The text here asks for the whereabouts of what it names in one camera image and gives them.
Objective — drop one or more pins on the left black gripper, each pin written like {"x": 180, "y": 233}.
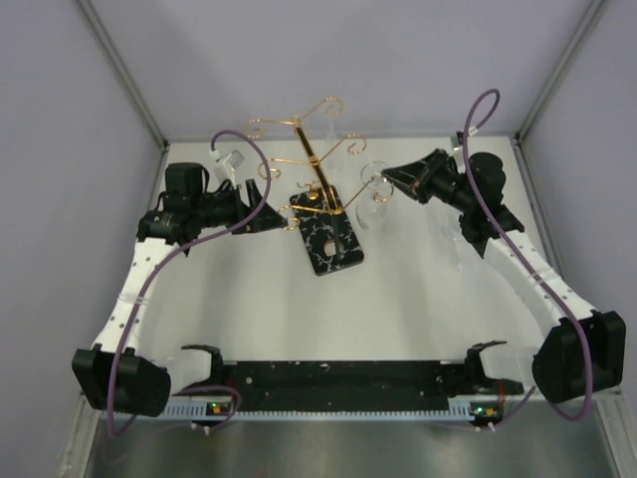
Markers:
{"x": 267, "y": 221}

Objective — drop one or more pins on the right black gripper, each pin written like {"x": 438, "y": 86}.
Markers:
{"x": 412, "y": 176}

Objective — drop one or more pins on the fluted clear champagne glass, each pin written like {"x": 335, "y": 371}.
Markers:
{"x": 463, "y": 253}

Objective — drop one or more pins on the round clear wine glass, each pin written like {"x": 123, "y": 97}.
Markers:
{"x": 452, "y": 229}

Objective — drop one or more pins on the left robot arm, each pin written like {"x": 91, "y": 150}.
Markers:
{"x": 116, "y": 372}

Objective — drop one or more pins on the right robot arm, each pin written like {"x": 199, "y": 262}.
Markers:
{"x": 581, "y": 349}

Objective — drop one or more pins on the black marble rack base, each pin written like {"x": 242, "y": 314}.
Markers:
{"x": 329, "y": 240}

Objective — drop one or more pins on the gold wire glass rack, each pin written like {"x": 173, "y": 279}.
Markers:
{"x": 321, "y": 186}

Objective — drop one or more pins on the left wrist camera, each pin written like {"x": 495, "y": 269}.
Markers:
{"x": 226, "y": 165}

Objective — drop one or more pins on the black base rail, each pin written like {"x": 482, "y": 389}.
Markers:
{"x": 349, "y": 386}

